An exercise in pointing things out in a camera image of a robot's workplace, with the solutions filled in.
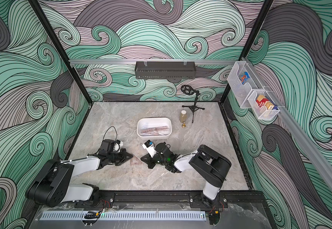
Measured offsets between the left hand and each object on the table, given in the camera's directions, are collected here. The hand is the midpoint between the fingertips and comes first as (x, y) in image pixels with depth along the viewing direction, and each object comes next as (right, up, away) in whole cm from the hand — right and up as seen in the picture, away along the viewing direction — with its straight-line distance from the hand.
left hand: (133, 154), depth 88 cm
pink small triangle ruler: (+1, -4, 0) cm, 4 cm away
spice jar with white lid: (+34, +24, +13) cm, 43 cm away
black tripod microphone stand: (+37, +42, +8) cm, 56 cm away
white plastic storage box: (+7, +19, +17) cm, 26 cm away
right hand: (+6, -1, -3) cm, 7 cm away
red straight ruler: (+13, +14, +13) cm, 23 cm away
